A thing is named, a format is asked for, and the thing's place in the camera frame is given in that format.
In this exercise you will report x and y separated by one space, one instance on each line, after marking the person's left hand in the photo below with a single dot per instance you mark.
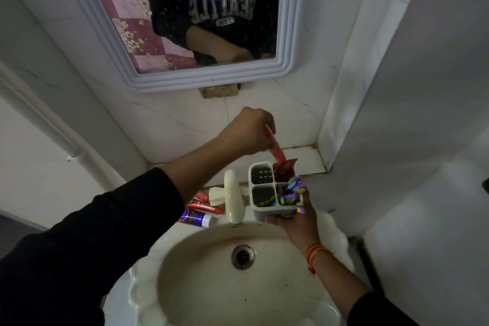
246 132

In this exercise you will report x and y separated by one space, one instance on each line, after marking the person's right hand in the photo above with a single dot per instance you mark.
300 228

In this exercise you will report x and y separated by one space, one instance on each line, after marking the grey perforated holder basket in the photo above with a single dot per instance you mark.
256 212

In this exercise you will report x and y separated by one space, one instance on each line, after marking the long red toothpaste tube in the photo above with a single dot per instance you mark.
204 206

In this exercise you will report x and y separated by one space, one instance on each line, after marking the blue white toothpaste tube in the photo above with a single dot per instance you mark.
196 218

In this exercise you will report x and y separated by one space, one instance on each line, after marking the white sink basin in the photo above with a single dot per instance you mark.
214 291

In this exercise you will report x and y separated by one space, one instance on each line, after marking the person's right forearm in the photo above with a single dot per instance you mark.
344 287

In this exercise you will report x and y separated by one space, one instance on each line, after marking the person's left forearm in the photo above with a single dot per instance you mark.
114 245

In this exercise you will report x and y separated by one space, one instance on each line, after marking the metal sink drain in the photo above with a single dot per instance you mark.
243 257

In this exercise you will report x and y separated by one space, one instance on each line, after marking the orange thread wristband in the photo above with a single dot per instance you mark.
314 253

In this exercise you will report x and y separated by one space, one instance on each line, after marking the wooden block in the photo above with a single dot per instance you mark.
218 91

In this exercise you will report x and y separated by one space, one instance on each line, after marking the cream plastic faucet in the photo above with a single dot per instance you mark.
233 199

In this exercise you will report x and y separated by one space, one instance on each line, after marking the black drain pipe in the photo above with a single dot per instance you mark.
365 261

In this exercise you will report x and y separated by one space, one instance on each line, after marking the white framed mirror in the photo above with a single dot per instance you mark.
294 31

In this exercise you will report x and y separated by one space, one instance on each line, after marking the white pipe clamp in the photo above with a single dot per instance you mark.
74 155

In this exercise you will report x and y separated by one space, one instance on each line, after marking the white wall pipe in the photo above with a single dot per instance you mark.
46 123

